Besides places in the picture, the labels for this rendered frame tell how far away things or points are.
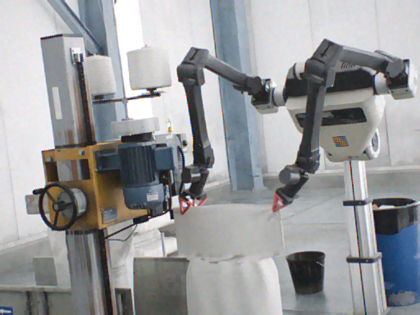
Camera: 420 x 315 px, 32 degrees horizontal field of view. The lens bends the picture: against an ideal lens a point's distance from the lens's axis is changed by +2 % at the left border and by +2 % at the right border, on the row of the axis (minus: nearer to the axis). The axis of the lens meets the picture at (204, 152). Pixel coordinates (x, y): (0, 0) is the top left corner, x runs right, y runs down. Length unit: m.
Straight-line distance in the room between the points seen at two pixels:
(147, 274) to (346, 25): 8.04
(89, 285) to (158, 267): 0.80
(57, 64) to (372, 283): 1.64
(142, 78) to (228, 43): 8.98
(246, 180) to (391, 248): 6.96
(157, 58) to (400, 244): 2.66
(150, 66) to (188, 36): 8.30
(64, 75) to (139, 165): 0.43
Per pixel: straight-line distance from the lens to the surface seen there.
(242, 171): 11.76
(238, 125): 11.71
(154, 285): 3.63
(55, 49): 2.81
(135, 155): 2.69
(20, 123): 8.18
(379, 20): 11.07
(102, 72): 2.97
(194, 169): 2.93
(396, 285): 5.05
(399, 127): 11.00
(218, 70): 2.93
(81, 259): 2.84
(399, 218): 4.95
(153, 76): 2.80
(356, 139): 3.18
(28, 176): 8.20
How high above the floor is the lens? 1.43
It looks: 3 degrees down
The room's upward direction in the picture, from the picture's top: 7 degrees counter-clockwise
